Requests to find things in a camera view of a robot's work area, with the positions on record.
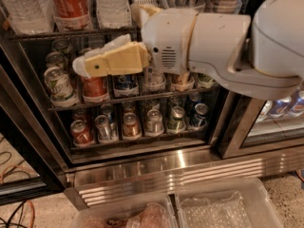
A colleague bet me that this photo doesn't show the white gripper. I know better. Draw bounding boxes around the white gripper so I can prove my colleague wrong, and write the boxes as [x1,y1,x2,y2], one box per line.
[72,3,199,78]

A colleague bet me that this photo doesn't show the clear water bottle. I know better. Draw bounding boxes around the clear water bottle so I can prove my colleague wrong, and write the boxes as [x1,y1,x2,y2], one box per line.
[1,0,54,35]

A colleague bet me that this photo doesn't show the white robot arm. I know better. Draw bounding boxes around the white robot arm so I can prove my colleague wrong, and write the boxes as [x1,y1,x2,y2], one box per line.
[72,0,304,100]

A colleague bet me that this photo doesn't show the iced tea bottle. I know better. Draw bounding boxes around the iced tea bottle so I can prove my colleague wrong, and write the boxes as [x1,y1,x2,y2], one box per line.
[142,66,165,92]

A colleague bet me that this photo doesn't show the red cola bottle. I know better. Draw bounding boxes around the red cola bottle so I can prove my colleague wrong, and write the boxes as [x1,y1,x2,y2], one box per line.
[53,0,92,32]

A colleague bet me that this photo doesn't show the orange can bottom shelf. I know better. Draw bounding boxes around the orange can bottom shelf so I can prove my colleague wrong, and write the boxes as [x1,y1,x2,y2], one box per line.
[123,113,142,140]

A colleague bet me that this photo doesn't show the stainless steel fridge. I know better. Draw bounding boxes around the stainless steel fridge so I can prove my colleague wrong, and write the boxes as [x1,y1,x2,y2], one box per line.
[0,0,304,211]

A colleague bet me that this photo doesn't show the green can bottom shelf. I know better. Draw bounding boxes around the green can bottom shelf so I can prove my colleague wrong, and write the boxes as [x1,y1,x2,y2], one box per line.
[167,106,186,133]

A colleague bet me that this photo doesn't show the silver can bottom shelf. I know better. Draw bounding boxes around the silver can bottom shelf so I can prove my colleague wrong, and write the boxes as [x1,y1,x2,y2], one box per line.
[94,115,118,143]

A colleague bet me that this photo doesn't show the blue can bottom shelf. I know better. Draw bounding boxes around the blue can bottom shelf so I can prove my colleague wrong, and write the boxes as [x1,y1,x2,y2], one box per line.
[189,103,209,130]

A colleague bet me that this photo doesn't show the red can bottom shelf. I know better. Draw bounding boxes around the red can bottom shelf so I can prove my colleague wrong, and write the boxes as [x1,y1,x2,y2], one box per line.
[70,120,94,147]

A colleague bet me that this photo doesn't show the right fridge glass door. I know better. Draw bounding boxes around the right fridge glass door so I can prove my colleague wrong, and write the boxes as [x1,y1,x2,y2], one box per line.
[218,0,304,160]

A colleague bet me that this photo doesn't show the fridge glass door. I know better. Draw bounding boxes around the fridge glass door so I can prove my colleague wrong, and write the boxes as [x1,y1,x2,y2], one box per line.
[218,0,304,160]
[0,51,65,205]

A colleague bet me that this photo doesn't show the left fridge glass door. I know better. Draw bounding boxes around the left fridge glass door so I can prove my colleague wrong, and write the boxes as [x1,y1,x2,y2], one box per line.
[0,51,65,205]

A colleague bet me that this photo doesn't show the blue pepsi can front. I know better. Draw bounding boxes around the blue pepsi can front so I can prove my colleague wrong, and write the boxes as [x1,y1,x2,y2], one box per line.
[114,74,139,97]

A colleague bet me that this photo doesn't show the red soda can front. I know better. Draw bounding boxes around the red soda can front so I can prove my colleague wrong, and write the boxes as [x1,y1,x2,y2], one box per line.
[81,77,108,103]

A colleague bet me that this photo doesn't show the orange brown can front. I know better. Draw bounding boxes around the orange brown can front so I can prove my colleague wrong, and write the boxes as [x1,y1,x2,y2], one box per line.
[169,72,194,91]

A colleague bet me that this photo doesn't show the left clear plastic bin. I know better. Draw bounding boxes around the left clear plastic bin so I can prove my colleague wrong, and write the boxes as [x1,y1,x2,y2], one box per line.
[68,193,178,228]

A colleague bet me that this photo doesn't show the clear plastic bin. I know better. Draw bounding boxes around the clear plastic bin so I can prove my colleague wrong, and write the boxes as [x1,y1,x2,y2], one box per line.
[175,178,284,228]
[68,193,178,228]

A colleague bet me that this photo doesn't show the right clear plastic bin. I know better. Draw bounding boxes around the right clear plastic bin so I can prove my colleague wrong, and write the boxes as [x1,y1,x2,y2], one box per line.
[175,178,284,228]

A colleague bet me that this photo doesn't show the orange cable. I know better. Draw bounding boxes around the orange cable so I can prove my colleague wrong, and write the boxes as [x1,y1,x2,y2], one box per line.
[0,164,36,228]

